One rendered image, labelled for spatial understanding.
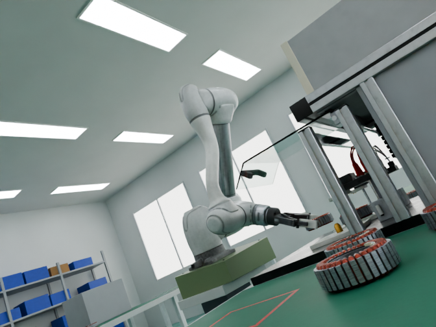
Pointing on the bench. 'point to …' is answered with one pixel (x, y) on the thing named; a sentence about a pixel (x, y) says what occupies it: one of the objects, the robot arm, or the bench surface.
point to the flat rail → (334, 141)
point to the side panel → (410, 112)
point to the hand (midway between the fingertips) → (317, 221)
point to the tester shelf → (328, 96)
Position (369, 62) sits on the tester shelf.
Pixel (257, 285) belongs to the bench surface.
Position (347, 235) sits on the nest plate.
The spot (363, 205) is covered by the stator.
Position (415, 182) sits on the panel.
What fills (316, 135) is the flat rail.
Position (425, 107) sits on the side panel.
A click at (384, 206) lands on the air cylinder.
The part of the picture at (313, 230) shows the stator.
